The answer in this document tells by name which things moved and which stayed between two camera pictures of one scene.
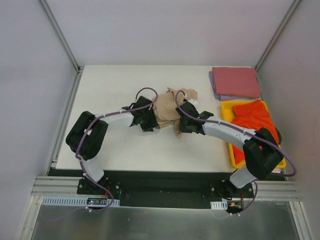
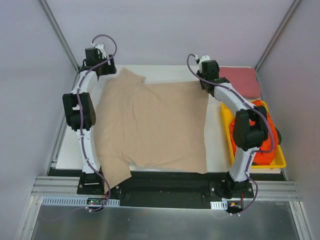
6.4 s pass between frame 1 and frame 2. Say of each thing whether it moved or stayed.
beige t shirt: moved
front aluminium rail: stayed
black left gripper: moved
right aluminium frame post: stayed
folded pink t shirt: stayed
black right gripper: moved
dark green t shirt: stayed
